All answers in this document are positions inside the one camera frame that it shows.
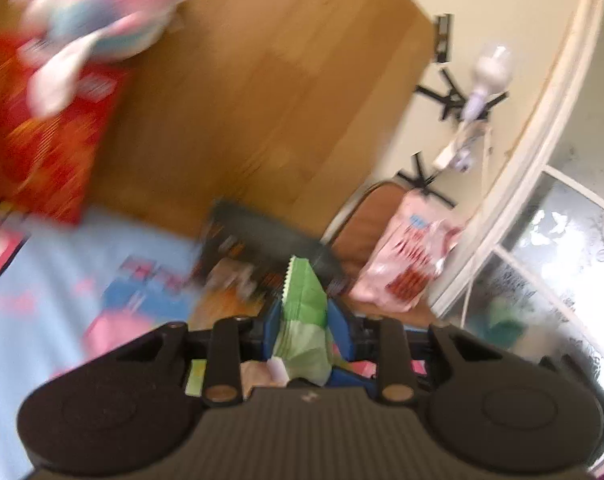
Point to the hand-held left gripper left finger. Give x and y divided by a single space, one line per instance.
273 332

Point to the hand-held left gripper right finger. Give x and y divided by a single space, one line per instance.
341 332

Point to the green snack packet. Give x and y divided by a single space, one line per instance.
304 310

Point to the black tin box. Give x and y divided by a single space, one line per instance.
262 230

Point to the pink snack bag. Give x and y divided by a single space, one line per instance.
407 260

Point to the brown seat cushion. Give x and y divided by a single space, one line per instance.
359 220

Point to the green object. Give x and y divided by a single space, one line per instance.
504 322

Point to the printed bed sheet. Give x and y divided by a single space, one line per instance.
57 280

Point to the wooden board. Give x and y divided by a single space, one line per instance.
257 85

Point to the red gift bag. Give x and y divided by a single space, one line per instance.
47 150

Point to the white plastic device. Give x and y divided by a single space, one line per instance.
489 70

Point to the pink blue plush toy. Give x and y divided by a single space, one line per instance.
107 15

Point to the white window frame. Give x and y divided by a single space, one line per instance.
542 125

